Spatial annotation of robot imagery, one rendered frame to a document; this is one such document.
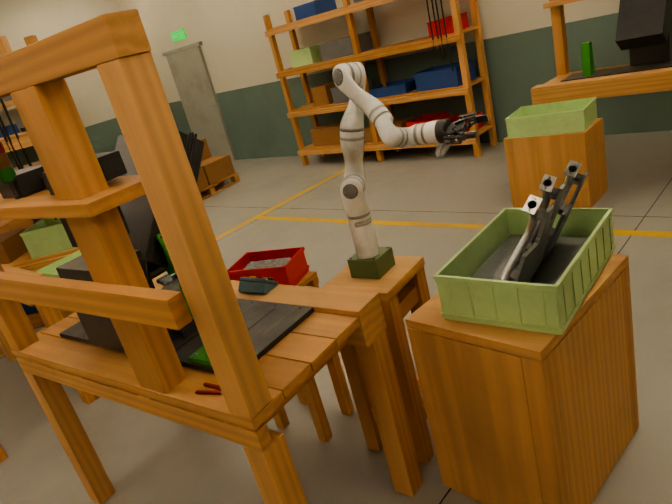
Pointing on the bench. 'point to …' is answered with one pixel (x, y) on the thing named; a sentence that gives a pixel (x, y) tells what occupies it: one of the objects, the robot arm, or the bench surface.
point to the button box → (256, 285)
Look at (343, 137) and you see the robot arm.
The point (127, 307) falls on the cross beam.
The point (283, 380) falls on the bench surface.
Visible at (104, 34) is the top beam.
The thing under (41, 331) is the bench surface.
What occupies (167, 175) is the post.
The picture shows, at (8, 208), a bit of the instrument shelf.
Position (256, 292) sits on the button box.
